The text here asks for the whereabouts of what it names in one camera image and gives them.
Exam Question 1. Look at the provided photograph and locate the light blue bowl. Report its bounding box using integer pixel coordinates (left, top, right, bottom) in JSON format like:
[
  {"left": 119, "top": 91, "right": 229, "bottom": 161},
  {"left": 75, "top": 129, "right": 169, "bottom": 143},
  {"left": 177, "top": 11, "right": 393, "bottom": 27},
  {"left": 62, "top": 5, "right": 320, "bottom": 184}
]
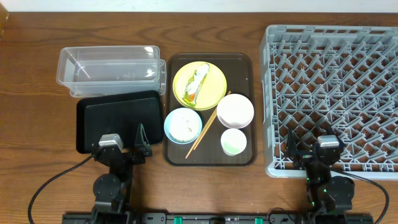
[{"left": 164, "top": 108, "right": 202, "bottom": 144}]

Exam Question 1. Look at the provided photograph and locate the white green cup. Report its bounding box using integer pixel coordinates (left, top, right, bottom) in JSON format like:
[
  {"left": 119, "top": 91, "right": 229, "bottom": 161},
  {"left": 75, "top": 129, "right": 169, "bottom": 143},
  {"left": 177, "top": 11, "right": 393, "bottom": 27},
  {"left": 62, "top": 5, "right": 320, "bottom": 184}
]
[{"left": 220, "top": 129, "right": 247, "bottom": 156}]

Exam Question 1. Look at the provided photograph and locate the pink bowl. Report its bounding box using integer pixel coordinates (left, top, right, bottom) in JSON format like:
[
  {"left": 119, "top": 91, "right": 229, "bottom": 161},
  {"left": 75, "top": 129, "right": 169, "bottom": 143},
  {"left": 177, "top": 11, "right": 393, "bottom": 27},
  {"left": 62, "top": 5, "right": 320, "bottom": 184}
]
[{"left": 216, "top": 94, "right": 254, "bottom": 129}]

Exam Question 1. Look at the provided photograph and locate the snack wrapper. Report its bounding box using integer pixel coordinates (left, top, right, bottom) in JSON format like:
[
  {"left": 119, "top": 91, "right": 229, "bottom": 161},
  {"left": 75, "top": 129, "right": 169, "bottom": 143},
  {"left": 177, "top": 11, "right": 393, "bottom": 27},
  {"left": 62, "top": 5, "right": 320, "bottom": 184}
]
[{"left": 183, "top": 63, "right": 210, "bottom": 106}]

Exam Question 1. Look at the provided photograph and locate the rice food waste pile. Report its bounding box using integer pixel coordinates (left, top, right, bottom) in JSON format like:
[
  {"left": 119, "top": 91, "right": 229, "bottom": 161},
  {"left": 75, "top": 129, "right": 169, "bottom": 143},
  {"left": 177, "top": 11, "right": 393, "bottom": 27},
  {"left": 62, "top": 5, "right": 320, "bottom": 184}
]
[{"left": 169, "top": 113, "right": 199, "bottom": 142}]

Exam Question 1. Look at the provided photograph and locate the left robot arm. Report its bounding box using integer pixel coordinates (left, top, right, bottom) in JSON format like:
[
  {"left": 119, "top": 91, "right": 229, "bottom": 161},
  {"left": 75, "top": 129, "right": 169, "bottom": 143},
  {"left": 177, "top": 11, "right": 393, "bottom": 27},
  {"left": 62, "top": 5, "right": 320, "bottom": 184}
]
[{"left": 90, "top": 123, "right": 152, "bottom": 223}]

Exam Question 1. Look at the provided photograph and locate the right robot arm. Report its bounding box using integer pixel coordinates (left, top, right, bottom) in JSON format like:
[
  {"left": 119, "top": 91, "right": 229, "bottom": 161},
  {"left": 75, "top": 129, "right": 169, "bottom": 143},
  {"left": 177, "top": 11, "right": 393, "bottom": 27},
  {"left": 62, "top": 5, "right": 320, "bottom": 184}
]
[{"left": 285, "top": 128, "right": 354, "bottom": 223}]

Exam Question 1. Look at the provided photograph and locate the grey dishwasher rack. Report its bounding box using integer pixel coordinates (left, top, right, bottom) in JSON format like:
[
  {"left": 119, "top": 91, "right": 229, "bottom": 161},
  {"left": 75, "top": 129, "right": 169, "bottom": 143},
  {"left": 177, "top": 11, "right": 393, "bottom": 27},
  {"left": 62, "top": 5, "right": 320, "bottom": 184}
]
[{"left": 259, "top": 25, "right": 397, "bottom": 180}]

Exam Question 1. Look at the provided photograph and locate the black plastic bin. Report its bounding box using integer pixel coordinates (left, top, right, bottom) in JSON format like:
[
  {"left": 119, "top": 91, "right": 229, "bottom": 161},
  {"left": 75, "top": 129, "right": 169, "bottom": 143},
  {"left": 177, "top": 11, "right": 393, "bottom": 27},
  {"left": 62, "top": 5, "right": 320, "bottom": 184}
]
[{"left": 76, "top": 90, "right": 164, "bottom": 154}]

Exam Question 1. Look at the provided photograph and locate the yellow plate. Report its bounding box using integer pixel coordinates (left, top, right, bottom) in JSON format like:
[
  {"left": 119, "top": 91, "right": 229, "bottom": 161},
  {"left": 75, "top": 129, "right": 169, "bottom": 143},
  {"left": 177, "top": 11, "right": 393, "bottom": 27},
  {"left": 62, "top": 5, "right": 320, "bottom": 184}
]
[{"left": 172, "top": 61, "right": 227, "bottom": 111}]

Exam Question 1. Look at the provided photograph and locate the clear plastic bin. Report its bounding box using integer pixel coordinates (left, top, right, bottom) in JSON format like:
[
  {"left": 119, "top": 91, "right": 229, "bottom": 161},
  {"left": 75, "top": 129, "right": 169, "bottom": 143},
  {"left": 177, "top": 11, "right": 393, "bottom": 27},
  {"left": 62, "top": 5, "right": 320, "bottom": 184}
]
[{"left": 56, "top": 45, "right": 167, "bottom": 98}]

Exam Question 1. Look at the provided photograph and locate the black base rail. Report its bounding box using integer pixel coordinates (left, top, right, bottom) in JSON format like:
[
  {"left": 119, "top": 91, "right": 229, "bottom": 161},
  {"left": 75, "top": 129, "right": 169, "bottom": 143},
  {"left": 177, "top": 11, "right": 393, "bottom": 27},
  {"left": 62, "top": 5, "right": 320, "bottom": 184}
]
[{"left": 62, "top": 213, "right": 373, "bottom": 224}]

